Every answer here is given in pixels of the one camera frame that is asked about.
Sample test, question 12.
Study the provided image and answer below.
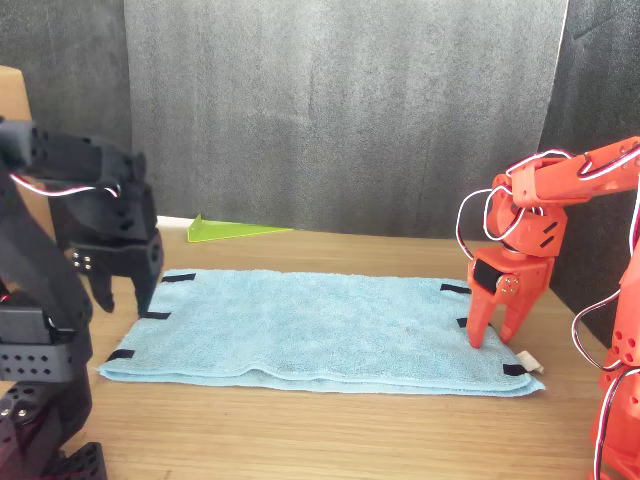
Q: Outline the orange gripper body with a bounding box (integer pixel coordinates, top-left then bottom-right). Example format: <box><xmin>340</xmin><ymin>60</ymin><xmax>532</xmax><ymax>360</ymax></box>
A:
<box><xmin>466</xmin><ymin>244</ymin><xmax>557</xmax><ymax>311</ymax></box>

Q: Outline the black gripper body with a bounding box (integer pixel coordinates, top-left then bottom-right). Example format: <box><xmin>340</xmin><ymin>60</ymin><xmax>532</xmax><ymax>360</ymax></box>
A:
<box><xmin>68</xmin><ymin>229</ymin><xmax>165</xmax><ymax>281</ymax></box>

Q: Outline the light blue terry towel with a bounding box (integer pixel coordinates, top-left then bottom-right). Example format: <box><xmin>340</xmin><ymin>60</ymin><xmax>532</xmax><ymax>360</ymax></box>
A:
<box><xmin>95</xmin><ymin>268</ymin><xmax>547</xmax><ymax>399</ymax></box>

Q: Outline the brown cardboard box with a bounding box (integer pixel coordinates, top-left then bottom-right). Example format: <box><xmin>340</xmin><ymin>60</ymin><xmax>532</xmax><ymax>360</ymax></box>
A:
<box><xmin>0</xmin><ymin>64</ymin><xmax>54</xmax><ymax>241</ymax></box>

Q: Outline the light grey foam panel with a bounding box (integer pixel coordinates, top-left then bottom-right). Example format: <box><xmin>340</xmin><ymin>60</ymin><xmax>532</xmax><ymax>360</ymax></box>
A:
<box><xmin>123</xmin><ymin>0</ymin><xmax>570</xmax><ymax>243</ymax></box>

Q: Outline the red white black servo cable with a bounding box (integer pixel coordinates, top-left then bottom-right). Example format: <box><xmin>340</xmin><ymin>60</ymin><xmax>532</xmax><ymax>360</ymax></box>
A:
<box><xmin>8</xmin><ymin>172</ymin><xmax>123</xmax><ymax>199</ymax></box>
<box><xmin>571</xmin><ymin>287</ymin><xmax>640</xmax><ymax>480</ymax></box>
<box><xmin>455</xmin><ymin>148</ymin><xmax>594</xmax><ymax>261</ymax></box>

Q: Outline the green acrylic bracket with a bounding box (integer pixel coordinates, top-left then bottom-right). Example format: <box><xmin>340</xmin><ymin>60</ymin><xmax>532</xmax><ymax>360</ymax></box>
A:
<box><xmin>187</xmin><ymin>213</ymin><xmax>295</xmax><ymax>245</ymax></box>

